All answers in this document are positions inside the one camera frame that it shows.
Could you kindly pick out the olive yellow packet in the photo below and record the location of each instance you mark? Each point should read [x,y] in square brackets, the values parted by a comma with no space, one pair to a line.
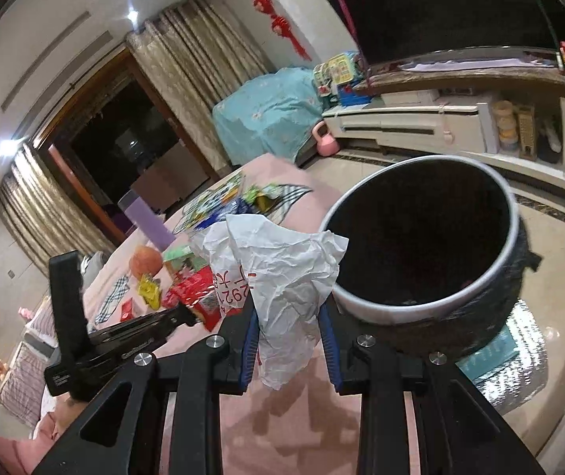
[263,204]

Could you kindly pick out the colourful flat packet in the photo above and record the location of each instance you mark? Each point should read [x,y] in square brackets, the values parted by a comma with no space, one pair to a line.
[208,203]

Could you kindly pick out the yellow snack packet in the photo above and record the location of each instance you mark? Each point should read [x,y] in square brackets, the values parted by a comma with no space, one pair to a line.
[149,289]

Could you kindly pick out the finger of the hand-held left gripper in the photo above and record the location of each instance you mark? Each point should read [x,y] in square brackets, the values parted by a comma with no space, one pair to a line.
[164,317]

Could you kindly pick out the striped sofa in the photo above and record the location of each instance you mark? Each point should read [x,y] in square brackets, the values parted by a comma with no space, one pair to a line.
[20,371]

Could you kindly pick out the wooden door frame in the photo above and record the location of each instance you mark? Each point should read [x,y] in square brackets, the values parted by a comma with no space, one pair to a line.
[60,158]

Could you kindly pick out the green snack packet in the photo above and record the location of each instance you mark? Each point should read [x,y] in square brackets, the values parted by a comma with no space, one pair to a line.
[267,189]

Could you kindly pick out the wicker holder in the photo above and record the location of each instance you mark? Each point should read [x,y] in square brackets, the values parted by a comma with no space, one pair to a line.
[526,133]

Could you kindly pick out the green box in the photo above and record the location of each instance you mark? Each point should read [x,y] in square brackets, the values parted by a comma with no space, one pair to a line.
[178,256]

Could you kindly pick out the black flat television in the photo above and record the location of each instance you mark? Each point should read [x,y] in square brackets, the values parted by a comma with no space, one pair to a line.
[436,5]

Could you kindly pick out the red hanging garland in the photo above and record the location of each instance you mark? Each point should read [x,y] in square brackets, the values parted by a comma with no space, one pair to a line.
[263,2]

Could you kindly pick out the shiny red snack packets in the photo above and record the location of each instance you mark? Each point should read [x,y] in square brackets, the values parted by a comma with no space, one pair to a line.
[193,292]

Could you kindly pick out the light blue cloth cover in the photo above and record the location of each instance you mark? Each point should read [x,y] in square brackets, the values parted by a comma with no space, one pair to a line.
[262,114]

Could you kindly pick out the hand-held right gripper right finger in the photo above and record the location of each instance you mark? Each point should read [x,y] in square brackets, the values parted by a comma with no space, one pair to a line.
[329,356]

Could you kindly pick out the white paper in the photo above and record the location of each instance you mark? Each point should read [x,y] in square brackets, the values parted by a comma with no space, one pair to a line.
[287,287]

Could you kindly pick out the stacked yellow jars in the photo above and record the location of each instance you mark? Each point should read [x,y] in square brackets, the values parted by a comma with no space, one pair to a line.
[505,126]

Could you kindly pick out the blue toy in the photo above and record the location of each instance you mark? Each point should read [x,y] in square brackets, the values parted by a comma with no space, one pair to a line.
[350,95]

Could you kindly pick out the orange ball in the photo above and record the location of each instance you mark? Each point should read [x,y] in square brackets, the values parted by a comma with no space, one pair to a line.
[145,261]

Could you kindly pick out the black white-rimmed bin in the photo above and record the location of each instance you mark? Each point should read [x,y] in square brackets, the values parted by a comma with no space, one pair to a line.
[421,227]

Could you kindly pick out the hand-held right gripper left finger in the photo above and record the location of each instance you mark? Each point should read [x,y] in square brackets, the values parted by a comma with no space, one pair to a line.
[249,356]

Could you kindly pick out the colourful toy board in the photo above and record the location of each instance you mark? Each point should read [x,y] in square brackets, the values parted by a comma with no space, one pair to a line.
[339,69]

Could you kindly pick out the white television cabinet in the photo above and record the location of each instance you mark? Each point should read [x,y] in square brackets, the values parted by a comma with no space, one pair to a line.
[411,114]

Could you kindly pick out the purple box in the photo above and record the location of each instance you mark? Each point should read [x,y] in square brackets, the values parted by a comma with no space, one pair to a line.
[149,222]

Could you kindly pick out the silver insulated bag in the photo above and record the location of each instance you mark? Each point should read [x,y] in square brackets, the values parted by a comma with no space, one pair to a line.
[520,356]

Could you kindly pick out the pink kettlebell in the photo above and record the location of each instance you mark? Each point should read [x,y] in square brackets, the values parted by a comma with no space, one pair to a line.
[326,144]

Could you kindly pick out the small red packet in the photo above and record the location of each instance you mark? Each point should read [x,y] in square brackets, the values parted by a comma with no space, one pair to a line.
[127,310]

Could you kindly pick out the beige patterned curtain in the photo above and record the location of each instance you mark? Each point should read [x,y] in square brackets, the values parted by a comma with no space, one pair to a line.
[198,59]
[45,208]

